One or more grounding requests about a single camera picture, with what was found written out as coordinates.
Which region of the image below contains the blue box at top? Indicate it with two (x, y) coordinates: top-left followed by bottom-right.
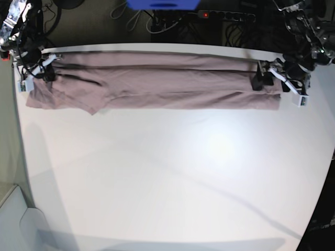
(127, 0), (200, 10)

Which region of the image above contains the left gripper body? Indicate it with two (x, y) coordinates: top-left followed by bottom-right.
(258, 60), (311, 95)

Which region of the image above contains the white side table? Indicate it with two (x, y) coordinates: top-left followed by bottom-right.
(1, 186), (48, 250)

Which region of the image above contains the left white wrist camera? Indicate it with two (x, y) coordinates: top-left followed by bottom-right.
(292, 94), (309, 107)

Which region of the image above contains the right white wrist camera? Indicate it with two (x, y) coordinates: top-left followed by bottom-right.
(17, 79), (34, 93)

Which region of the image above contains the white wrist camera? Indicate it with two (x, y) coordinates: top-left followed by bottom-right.
(292, 94), (309, 107)
(17, 79), (34, 93)

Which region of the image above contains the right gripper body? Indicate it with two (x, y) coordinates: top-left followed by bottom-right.
(14, 53), (63, 82)

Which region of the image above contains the mauve t-shirt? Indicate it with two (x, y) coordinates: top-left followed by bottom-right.
(26, 52), (283, 114)

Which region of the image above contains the grey power strip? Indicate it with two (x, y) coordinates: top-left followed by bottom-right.
(197, 10), (256, 23)

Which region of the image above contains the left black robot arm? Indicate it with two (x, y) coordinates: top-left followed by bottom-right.
(251, 1), (334, 97)

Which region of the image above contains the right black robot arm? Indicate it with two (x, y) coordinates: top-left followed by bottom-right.
(1, 1), (62, 82)

